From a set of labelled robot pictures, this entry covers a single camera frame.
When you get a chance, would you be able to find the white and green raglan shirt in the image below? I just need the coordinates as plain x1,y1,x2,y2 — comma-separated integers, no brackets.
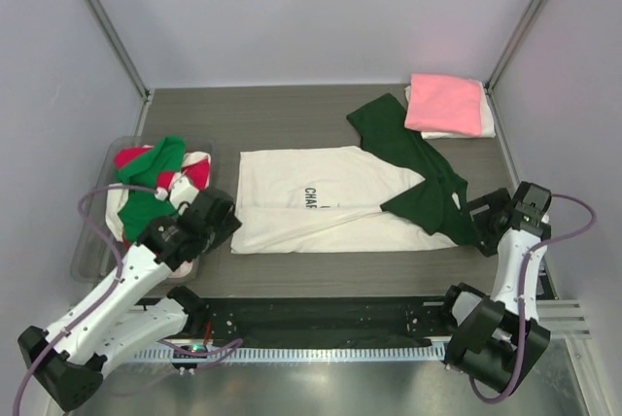
231,93,478,255

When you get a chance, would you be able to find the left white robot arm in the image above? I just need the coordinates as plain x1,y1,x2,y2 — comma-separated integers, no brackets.
17,188,242,412

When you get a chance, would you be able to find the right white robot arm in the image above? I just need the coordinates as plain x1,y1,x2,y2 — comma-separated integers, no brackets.
437,182,552,396

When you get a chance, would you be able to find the red green white shirt pile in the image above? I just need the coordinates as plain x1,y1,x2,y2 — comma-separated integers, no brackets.
105,136,212,248

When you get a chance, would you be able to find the folded white shirt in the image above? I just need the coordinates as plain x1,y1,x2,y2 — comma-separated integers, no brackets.
404,80,498,141

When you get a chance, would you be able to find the clear plastic bin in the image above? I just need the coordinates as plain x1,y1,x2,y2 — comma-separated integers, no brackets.
71,133,218,284

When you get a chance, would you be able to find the folded pink shirt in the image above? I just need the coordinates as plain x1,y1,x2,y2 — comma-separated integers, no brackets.
403,72,485,137

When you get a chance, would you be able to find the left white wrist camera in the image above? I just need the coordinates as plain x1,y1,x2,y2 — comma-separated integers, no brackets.
155,176,199,208

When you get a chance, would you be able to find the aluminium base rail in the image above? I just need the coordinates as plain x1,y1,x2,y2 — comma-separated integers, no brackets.
536,299,591,339

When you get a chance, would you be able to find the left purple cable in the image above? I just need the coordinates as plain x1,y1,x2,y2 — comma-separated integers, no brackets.
13,184,244,416

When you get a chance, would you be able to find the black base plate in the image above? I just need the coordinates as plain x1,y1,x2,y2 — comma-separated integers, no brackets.
173,296,457,350

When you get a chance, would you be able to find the white slotted cable duct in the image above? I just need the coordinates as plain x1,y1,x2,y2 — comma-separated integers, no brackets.
128,342,445,364

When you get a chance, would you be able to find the right aluminium frame post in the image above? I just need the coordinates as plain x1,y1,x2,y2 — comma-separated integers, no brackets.
484,0,577,94

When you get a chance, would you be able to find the aluminium frame post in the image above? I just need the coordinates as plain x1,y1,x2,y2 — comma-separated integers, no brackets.
484,0,577,94
58,0,153,102

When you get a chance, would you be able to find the left aluminium frame post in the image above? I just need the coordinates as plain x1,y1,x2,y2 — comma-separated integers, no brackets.
58,0,153,102

